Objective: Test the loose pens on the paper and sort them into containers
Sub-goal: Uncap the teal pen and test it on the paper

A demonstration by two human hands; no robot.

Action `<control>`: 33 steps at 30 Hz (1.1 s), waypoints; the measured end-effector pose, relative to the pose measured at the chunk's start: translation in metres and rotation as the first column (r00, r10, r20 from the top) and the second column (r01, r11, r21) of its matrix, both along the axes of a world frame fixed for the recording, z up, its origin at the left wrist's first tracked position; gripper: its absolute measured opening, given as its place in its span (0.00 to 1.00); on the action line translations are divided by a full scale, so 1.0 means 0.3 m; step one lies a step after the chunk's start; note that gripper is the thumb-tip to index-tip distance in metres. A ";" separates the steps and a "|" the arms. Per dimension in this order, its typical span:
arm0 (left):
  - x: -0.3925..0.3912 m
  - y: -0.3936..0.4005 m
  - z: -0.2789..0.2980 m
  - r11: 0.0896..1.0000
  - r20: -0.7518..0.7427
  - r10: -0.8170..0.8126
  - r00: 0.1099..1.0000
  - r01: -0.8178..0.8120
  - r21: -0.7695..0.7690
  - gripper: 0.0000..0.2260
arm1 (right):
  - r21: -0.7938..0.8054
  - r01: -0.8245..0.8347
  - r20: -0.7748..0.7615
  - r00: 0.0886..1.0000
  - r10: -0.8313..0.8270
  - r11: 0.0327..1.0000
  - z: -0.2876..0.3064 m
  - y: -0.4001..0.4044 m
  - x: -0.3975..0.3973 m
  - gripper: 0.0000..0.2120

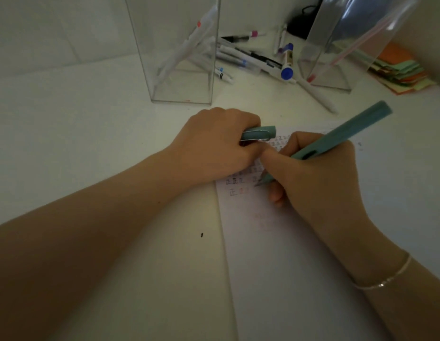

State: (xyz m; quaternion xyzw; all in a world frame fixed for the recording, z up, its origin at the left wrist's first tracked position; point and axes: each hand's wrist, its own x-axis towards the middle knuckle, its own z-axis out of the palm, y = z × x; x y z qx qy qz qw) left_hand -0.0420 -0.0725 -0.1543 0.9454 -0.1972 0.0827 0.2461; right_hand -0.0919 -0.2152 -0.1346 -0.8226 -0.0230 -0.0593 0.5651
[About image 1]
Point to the pile of assorted pens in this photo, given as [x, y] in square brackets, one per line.
[255, 60]

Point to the teal green pen cap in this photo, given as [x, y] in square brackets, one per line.
[262, 132]

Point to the person's right hand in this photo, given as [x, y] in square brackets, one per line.
[323, 184]

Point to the white paper sheet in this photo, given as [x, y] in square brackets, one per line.
[294, 287]

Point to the person's left forearm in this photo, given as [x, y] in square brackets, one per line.
[81, 237]

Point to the clear acrylic box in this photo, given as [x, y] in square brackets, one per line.
[170, 24]
[348, 21]

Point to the person's left hand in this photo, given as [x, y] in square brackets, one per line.
[213, 149]

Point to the black bag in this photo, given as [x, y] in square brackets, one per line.
[301, 24]

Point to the stack of coloured sticky notes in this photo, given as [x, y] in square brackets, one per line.
[401, 67]

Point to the teal green pen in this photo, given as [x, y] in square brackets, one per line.
[362, 120]

